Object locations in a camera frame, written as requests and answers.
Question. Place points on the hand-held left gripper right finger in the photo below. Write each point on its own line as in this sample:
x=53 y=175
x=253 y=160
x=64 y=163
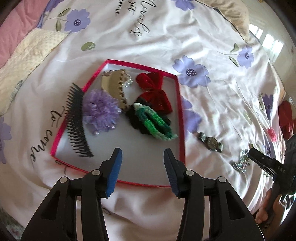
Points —
x=172 y=171

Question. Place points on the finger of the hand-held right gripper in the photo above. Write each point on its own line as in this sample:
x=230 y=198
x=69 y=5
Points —
x=261 y=160

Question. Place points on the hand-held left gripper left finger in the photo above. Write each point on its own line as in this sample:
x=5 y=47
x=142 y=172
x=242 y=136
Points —
x=114 y=171

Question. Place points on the silver sequin hair accessory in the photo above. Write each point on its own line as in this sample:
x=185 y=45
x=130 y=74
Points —
x=241 y=160

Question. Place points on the red shallow box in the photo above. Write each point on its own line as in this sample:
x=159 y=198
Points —
x=143 y=150

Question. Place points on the silver metal wristwatch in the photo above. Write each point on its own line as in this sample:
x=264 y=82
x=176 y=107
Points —
x=210 y=142

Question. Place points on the black scrunchie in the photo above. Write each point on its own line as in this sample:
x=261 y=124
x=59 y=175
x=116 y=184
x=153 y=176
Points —
x=136 y=115

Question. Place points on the purple flower scrunchie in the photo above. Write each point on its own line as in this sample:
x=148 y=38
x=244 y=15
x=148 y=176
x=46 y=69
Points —
x=99 y=113

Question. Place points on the black hair comb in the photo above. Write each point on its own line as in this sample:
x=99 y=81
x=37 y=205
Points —
x=76 y=120

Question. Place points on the red velvet bow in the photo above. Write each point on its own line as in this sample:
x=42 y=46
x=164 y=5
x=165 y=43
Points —
x=153 y=91

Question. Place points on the beige claw hair clip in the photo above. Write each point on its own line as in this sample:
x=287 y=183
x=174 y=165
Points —
x=112 y=84

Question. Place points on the person's right hand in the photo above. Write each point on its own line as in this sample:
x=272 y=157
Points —
x=263 y=214

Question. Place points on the red cloth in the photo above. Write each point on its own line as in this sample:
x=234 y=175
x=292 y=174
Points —
x=286 y=115

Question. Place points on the floral bed sheet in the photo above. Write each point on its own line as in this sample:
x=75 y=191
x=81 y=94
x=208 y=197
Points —
x=185 y=41

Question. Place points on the cream fuzzy blanket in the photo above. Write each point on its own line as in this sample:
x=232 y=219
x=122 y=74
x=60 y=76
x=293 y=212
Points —
x=25 y=62

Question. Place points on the beige pillow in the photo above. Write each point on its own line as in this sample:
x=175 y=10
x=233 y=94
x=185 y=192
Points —
x=235 y=16

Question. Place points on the pink quilt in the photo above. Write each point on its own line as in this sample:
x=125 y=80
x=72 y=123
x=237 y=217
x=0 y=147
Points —
x=16 y=30

